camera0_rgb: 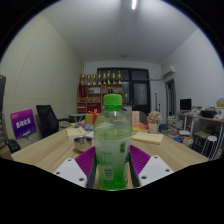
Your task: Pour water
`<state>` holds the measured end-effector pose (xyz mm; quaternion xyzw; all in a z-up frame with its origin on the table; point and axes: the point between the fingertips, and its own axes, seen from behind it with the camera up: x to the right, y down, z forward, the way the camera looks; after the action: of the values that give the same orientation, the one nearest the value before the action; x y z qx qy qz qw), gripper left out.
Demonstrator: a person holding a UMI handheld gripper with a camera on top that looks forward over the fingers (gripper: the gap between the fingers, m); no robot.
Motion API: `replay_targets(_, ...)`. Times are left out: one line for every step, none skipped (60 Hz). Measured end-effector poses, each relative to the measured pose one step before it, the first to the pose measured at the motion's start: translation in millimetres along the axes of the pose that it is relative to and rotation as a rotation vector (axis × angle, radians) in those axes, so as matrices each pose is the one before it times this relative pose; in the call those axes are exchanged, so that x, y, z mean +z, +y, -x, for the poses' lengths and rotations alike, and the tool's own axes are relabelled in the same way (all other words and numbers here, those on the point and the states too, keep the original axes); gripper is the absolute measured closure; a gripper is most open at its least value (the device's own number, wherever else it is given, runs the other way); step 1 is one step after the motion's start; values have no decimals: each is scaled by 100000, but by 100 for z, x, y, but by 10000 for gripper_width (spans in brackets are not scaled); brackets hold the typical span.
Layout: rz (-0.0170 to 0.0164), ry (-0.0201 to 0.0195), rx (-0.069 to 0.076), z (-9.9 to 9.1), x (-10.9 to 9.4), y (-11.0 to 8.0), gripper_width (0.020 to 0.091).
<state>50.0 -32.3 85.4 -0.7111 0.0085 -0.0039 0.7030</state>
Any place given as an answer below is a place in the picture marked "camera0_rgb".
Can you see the white wall air conditioner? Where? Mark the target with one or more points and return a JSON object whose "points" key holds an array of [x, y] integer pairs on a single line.
{"points": [[168, 71]]}

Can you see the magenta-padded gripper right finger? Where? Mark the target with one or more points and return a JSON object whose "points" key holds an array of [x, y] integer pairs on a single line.
{"points": [[155, 168]]}

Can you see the black case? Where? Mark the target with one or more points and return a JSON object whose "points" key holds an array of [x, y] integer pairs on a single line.
{"points": [[2, 93]]}

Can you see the green drink bottle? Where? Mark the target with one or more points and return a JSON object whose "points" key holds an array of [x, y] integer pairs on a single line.
{"points": [[112, 146]]}

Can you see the computer monitor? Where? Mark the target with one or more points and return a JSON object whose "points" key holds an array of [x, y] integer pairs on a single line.
{"points": [[185, 104]]}

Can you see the yellow gift box red ribbon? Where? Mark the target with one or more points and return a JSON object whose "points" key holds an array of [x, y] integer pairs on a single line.
{"points": [[90, 118]]}

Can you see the pink flowers in white pot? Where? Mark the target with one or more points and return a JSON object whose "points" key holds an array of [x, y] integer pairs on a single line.
{"points": [[154, 121]]}

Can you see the wooden shelf unit with trophies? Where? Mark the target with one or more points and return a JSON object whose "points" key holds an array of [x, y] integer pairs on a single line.
{"points": [[91, 95]]}

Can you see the purple sign board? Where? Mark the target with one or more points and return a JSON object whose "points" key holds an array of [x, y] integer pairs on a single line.
{"points": [[22, 123]]}

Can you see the ceiling tube light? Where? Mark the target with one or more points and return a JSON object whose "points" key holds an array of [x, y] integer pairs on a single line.
{"points": [[134, 4]]}

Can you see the cream book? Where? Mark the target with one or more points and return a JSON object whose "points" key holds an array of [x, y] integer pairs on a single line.
{"points": [[76, 132]]}

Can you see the orange standing card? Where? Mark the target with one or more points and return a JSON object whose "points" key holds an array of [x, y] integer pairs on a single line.
{"points": [[135, 117]]}

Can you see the blue patterned booklet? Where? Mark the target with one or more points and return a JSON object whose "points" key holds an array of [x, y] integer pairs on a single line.
{"points": [[87, 127]]}

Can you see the dark framed glass door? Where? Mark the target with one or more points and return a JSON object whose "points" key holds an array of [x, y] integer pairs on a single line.
{"points": [[140, 93]]}

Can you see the small steel cup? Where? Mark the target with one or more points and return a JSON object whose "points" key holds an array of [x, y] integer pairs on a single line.
{"points": [[83, 143]]}

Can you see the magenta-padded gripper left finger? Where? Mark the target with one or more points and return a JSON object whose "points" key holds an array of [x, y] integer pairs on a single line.
{"points": [[71, 170]]}

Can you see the cluttered white side desk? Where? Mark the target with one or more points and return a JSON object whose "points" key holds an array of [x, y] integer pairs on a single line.
{"points": [[210, 118]]}

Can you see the white round stool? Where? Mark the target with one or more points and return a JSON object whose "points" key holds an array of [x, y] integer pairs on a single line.
{"points": [[211, 139]]}

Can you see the red and yellow book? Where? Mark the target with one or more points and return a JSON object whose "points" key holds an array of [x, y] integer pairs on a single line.
{"points": [[141, 127]]}

